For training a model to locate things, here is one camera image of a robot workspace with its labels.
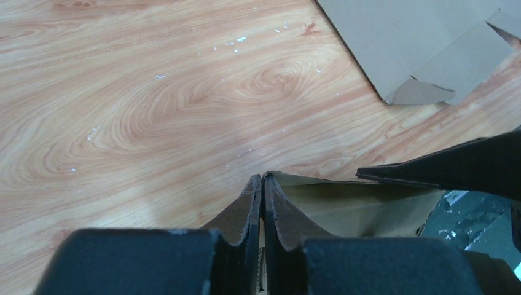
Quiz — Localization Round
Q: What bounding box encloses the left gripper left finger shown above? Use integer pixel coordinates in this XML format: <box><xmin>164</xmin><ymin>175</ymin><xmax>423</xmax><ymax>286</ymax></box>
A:
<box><xmin>35</xmin><ymin>175</ymin><xmax>262</xmax><ymax>294</ymax></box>

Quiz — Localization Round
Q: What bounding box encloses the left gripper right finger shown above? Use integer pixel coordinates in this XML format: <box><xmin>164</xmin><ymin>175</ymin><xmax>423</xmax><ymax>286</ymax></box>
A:
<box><xmin>263</xmin><ymin>175</ymin><xmax>484</xmax><ymax>294</ymax></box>

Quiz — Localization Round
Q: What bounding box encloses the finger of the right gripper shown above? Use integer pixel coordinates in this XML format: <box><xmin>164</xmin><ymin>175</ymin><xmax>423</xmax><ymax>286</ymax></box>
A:
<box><xmin>356</xmin><ymin>130</ymin><xmax>520</xmax><ymax>194</ymax></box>

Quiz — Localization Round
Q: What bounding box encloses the small brown cardboard box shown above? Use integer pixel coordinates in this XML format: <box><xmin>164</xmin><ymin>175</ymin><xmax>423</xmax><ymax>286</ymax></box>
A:
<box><xmin>264</xmin><ymin>171</ymin><xmax>520</xmax><ymax>294</ymax></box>

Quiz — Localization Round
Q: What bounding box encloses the large flat cardboard sheet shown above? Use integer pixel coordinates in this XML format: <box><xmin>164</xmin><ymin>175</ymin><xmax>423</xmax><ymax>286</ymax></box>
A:
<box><xmin>318</xmin><ymin>0</ymin><xmax>520</xmax><ymax>105</ymax></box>

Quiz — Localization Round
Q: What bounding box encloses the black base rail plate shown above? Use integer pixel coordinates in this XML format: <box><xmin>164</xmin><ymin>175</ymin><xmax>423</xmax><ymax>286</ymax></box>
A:
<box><xmin>421</xmin><ymin>191</ymin><xmax>520</xmax><ymax>277</ymax></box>

